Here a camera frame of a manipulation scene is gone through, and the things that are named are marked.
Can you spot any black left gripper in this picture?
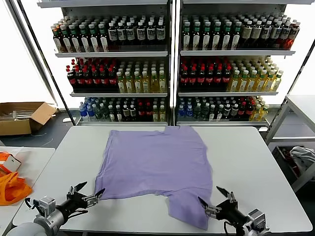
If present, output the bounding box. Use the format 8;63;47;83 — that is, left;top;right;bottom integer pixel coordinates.
57;181;106;220

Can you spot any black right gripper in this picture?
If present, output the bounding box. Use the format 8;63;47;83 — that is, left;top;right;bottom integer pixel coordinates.
197;185;250;226

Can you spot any purple t-shirt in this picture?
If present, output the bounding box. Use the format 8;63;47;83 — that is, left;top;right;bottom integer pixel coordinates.
94;125;214;231

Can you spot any orange plastic bag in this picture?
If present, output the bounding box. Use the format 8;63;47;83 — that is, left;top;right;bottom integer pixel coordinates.
0;171;33;207

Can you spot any black storage crate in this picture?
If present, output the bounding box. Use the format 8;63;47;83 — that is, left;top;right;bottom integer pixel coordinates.
272;145;302;178

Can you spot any clear plastic bag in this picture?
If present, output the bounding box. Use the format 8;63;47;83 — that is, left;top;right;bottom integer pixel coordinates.
8;147;32;158

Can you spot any small white carton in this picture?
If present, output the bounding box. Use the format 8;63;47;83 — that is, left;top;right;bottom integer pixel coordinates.
4;155;22;171

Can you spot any red packaged item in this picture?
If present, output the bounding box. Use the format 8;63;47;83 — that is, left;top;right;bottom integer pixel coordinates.
282;147;301;177

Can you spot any white grey crumpled cloth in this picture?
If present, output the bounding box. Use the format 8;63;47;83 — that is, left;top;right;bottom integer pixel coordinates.
289;146;315;173

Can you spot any small red cap cola bottle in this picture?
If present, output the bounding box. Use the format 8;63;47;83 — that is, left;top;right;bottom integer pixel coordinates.
246;100;254;119
238;102;247;120
137;102;146;122
145;102;153;122

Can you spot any open cardboard box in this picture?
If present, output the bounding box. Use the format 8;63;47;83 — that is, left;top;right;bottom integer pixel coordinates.
0;101;59;136

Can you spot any white tubes bundle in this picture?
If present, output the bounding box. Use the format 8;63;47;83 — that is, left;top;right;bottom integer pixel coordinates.
0;110;34;121

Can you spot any black slanted pole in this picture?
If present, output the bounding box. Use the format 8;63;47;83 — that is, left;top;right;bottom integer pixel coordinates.
16;0;76;126
270;40;315;127

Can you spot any grey metal shelving unit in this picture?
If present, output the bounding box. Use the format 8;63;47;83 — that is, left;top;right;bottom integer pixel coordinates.
36;0;173;127
176;0;297;127

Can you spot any green label tea bottle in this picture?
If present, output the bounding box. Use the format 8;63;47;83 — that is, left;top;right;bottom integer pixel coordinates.
223;21;233;51
60;24;72;53
68;24;81;53
181;21;192;51
88;23;100;53
191;21;203;51
232;21;243;51
78;23;91;53
98;23;109;52
202;21;213;51
213;21;223;51

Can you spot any orange label tea bottle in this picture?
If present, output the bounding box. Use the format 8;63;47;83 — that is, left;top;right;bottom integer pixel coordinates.
52;24;63;53

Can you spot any dark drink bottle white label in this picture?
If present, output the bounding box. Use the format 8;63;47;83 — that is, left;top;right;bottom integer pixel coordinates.
156;21;166;50
146;21;156;50
107;22;118;50
136;21;147;50
117;22;126;50
126;21;136;50

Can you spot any dark drink bottle beige label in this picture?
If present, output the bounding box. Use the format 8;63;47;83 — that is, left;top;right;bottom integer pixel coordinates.
252;21;263;49
242;21;253;49

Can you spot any dark bottle white blue label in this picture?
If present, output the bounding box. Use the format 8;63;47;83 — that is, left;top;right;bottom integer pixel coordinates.
261;21;273;49
280;21;291;49
271;21;283;49

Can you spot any red drink bottle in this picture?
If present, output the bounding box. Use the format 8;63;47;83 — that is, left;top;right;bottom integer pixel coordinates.
287;22;301;50

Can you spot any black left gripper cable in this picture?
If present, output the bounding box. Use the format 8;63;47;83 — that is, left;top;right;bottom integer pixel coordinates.
63;209;89;221

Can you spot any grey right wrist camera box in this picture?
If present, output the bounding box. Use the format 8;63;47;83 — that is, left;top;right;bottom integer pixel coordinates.
249;208;267;226

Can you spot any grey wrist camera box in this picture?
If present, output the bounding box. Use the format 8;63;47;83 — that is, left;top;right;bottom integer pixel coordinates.
249;208;267;226
38;196;57;212

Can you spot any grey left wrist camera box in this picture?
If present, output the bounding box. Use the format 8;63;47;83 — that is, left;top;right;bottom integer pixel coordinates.
38;196;57;212

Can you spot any black left camera cable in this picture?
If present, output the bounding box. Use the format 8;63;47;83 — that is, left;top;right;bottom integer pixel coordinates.
24;197;41;209

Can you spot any white metal frame table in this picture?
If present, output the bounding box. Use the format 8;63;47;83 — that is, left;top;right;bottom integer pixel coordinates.
264;94;315;194

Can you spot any grey slanted frame beam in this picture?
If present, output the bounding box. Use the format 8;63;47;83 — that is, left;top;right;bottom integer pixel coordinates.
4;0;60;109

